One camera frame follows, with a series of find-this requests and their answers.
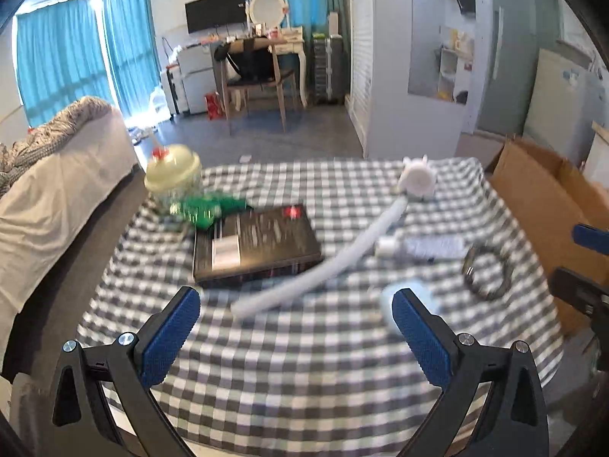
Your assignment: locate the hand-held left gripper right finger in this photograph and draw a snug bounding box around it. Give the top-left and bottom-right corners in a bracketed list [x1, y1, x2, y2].
[391, 288, 550, 457]

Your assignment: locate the round white vanity mirror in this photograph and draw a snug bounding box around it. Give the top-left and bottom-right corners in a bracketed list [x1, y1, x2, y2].
[247, 0, 289, 30]

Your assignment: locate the cream lidded jar with straw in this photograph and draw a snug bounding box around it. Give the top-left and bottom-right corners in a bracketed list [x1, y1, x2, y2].
[144, 134, 203, 218]

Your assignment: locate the white refrigerator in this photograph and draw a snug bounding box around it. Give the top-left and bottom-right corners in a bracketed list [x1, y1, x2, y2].
[522, 48, 609, 168]

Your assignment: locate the black coiled cable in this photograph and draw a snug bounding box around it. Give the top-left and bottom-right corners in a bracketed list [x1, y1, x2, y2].
[462, 244, 514, 302]

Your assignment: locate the wooden chair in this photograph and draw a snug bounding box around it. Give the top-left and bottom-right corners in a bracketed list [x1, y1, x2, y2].
[220, 38, 297, 135]

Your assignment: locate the white squeeze tube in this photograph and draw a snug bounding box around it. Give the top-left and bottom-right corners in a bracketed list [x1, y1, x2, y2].
[375, 235, 465, 262]

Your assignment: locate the light blue round tape roll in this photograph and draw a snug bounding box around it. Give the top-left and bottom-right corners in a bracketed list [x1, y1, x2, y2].
[379, 282, 441, 332]

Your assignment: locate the black flat screen television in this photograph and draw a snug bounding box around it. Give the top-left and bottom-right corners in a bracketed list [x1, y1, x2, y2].
[185, 0, 249, 35]

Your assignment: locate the white plastic bag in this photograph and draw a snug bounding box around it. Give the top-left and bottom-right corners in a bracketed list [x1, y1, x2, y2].
[149, 86, 172, 116]

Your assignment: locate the black flat box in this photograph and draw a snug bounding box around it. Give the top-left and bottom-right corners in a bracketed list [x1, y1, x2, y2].
[193, 206, 325, 289]

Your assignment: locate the black bag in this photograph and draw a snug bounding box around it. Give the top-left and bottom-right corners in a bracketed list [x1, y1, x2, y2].
[214, 43, 277, 83]

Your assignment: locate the white bed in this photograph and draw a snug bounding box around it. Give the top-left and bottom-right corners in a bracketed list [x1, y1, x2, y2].
[0, 105, 144, 384]

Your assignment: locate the brown cardboard box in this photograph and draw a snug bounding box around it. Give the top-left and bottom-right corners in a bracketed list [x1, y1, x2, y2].
[485, 136, 609, 340]

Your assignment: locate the grey drawer tower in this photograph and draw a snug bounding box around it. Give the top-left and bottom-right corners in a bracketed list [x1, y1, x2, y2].
[311, 35, 348, 105]

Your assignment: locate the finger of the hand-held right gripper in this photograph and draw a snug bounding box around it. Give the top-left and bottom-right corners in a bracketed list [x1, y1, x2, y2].
[572, 223, 609, 251]
[549, 267, 609, 318]

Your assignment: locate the grey checked tablecloth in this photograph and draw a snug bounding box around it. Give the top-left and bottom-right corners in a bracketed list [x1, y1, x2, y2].
[76, 156, 565, 449]

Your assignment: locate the green snack packet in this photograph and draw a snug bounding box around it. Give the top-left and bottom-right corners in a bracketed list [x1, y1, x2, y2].
[170, 193, 254, 230]

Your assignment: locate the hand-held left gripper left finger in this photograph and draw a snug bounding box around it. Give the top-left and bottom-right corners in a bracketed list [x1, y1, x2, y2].
[51, 286, 203, 457]

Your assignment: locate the grey crumpled blanket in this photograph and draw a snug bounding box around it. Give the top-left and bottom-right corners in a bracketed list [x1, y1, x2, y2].
[0, 96, 116, 197]

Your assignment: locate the white hose with round head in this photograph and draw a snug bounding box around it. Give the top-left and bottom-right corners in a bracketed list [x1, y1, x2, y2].
[231, 155, 437, 319]

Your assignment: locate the white dressing table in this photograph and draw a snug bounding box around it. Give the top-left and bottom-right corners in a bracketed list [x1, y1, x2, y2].
[228, 26, 310, 108]

